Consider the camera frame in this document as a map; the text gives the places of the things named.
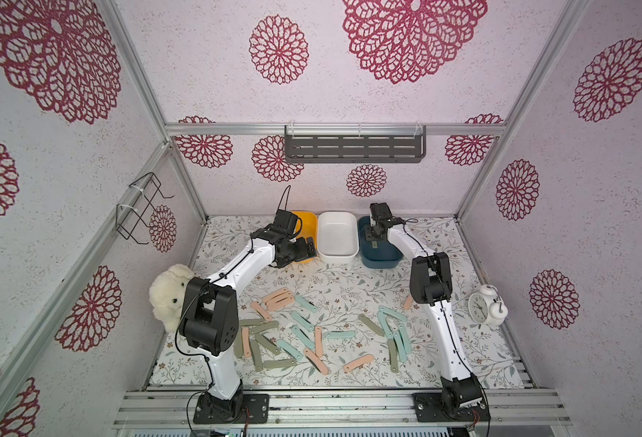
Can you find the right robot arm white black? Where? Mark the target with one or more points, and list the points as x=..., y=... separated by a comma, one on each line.
x=431, y=287

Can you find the aluminium front rail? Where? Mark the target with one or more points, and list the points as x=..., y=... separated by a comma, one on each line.
x=327, y=408

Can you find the white plush teddy bear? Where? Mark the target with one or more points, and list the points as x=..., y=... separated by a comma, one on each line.
x=166, y=295

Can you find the black wire wall rack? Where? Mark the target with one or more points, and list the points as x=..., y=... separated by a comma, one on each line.
x=131, y=216

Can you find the yellow plastic storage box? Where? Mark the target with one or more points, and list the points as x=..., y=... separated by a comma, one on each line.
x=307, y=232

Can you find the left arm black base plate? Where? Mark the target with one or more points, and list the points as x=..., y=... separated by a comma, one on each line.
x=243, y=408

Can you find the dark teal storage box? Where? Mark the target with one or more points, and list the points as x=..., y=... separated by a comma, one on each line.
x=386, y=256

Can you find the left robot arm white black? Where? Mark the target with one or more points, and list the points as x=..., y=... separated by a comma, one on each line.
x=210, y=322

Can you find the white twin-bell alarm clock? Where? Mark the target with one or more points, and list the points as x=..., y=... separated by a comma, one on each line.
x=486, y=307

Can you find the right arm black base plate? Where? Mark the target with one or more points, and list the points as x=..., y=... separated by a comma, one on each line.
x=434, y=406

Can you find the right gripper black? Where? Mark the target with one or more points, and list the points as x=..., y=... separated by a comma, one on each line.
x=376, y=234

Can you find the white plastic storage box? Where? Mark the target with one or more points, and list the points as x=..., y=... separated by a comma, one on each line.
x=337, y=237

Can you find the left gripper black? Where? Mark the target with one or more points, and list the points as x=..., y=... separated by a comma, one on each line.
x=304, y=252

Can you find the grey wall shelf rack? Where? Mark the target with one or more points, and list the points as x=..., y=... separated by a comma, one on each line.
x=353, y=149

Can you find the floral patterned table mat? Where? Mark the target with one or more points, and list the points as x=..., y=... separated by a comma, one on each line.
x=343, y=291

